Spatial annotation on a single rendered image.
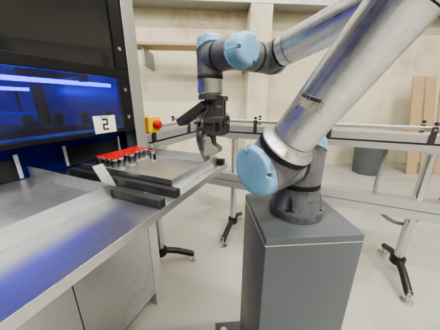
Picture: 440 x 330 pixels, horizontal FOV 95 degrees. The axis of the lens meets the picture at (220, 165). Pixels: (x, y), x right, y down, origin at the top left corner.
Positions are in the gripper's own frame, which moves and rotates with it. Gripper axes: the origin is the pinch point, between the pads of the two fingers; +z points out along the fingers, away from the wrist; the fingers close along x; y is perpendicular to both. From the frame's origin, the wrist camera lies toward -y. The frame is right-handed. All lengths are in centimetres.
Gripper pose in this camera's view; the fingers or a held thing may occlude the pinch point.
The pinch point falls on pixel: (205, 158)
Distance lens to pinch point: 67.3
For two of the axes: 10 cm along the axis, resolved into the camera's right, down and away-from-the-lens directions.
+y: 9.2, 1.3, -3.8
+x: 4.0, -2.7, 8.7
